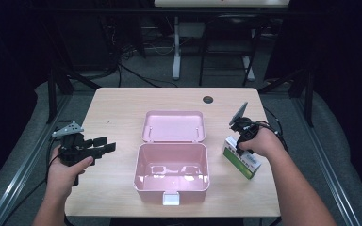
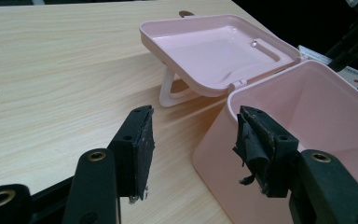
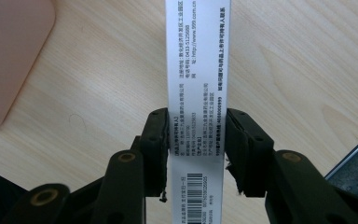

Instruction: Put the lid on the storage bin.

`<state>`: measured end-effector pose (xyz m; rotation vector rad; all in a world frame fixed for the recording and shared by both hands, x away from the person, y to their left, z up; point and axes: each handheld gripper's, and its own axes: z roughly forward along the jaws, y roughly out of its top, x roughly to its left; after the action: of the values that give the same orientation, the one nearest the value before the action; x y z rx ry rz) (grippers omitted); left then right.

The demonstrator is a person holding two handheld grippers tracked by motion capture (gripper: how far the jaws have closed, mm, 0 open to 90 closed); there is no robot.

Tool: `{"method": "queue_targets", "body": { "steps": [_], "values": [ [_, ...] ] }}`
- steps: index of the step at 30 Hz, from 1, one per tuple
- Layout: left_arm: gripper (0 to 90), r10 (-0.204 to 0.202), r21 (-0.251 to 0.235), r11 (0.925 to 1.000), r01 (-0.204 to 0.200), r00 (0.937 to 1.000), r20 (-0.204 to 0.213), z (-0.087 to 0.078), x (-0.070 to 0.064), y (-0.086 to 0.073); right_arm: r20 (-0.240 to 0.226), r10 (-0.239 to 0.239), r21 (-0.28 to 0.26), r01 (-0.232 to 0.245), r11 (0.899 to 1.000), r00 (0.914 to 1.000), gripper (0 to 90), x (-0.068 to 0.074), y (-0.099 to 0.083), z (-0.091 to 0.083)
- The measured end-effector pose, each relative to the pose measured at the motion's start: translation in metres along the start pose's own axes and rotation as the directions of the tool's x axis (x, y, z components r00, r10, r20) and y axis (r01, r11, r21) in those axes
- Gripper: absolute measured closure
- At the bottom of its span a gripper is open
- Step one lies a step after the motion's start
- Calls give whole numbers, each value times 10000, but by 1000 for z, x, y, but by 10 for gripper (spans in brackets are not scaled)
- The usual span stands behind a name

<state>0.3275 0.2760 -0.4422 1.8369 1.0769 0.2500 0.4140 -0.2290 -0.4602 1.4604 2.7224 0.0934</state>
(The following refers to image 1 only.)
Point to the pink storage box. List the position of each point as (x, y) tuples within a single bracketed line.
[(172, 157)]

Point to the person's left hand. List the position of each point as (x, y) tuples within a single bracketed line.
[(62, 179)]

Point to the black metal chair frame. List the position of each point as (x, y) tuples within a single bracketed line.
[(229, 22)]

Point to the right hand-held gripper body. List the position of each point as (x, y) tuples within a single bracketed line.
[(248, 128)]

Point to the person's right hand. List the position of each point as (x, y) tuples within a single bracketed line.
[(265, 142)]

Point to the white desk top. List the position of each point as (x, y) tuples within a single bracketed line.
[(221, 3)]

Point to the black metal frame strut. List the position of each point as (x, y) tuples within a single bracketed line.
[(52, 94), (309, 100)]

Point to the aluminium floor rail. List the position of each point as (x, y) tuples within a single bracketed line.
[(22, 172), (323, 160)]

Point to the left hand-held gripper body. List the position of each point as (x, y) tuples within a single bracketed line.
[(74, 150)]

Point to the green and white medicine box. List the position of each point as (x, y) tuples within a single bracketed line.
[(245, 166)]

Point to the long white desk leg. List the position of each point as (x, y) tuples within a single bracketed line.
[(176, 50)]

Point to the short white desk leg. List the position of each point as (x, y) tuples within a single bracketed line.
[(249, 69)]

